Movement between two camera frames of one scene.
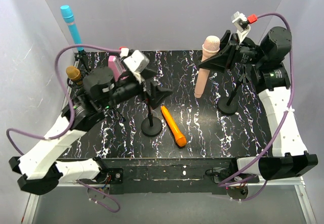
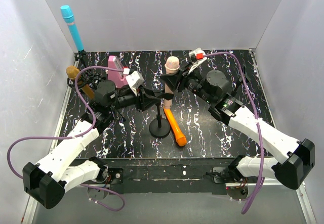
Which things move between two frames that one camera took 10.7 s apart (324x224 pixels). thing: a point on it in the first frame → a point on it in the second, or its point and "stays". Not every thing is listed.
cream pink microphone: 211,45 → 172,65
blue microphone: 68,15 stays
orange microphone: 180,139 stays
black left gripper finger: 147,74 → 149,93
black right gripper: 233,53 → 180,77
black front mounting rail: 171,175 stays
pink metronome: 116,66 stays
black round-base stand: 152,126 → 160,127
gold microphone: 74,74 stays
